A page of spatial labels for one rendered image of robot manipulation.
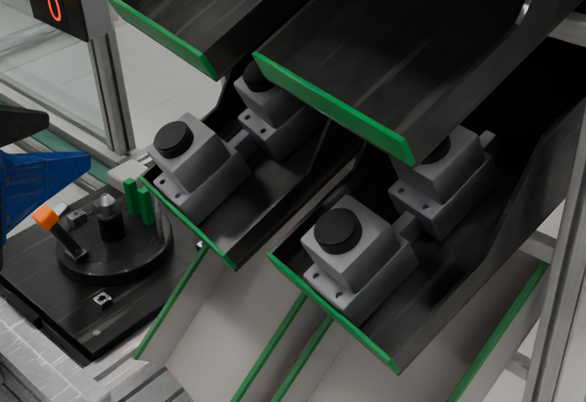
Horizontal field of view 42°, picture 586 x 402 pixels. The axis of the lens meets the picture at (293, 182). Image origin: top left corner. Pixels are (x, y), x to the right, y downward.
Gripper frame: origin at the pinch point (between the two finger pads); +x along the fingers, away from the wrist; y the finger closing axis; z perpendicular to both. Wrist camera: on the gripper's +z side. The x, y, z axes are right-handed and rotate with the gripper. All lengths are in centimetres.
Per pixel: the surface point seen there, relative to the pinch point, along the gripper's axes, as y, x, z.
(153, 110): 73, 51, -33
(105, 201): 27.6, 20.0, -22.3
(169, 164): 0.6, 11.7, -3.5
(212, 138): -0.3, 14.7, -1.4
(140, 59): 93, 59, -31
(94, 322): 18.3, 14.8, -31.6
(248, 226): -3.8, 16.5, -7.6
